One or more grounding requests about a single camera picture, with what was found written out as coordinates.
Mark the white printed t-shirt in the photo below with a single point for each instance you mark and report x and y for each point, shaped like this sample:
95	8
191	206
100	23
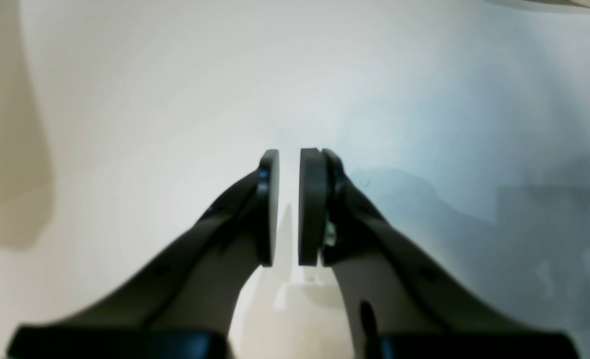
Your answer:
552	6

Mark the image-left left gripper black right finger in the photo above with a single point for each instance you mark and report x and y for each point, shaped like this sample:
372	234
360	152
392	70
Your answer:
401	304

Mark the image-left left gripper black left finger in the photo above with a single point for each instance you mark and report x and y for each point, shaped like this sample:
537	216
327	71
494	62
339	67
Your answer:
181	304

